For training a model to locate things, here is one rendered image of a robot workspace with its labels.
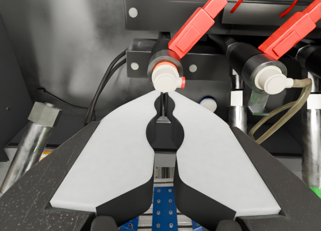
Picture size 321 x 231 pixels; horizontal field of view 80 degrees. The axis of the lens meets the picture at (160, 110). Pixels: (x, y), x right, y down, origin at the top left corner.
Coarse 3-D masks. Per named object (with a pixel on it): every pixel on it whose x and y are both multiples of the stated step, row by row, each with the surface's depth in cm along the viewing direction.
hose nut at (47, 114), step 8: (40, 104) 15; (48, 104) 16; (32, 112) 15; (40, 112) 15; (48, 112) 15; (56, 112) 16; (32, 120) 15; (40, 120) 15; (48, 120) 15; (56, 120) 16
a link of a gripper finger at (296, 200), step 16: (240, 144) 7; (256, 144) 7; (256, 160) 7; (272, 160) 7; (272, 176) 6; (288, 176) 6; (272, 192) 6; (288, 192) 6; (304, 192) 6; (288, 208) 5; (304, 208) 5; (320, 208) 5; (240, 224) 5; (256, 224) 5; (272, 224) 5; (288, 224) 5; (304, 224) 5; (320, 224) 5
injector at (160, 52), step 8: (160, 32) 26; (168, 32) 26; (160, 40) 20; (168, 40) 20; (152, 48) 19; (160, 48) 16; (168, 48) 16; (152, 56) 16; (160, 56) 14; (168, 56) 14; (176, 56) 15; (152, 64) 14; (176, 64) 14
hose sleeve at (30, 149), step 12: (24, 132) 16; (36, 132) 15; (48, 132) 16; (24, 144) 15; (36, 144) 15; (24, 156) 15; (36, 156) 15; (12, 168) 15; (24, 168) 15; (12, 180) 15; (0, 192) 15
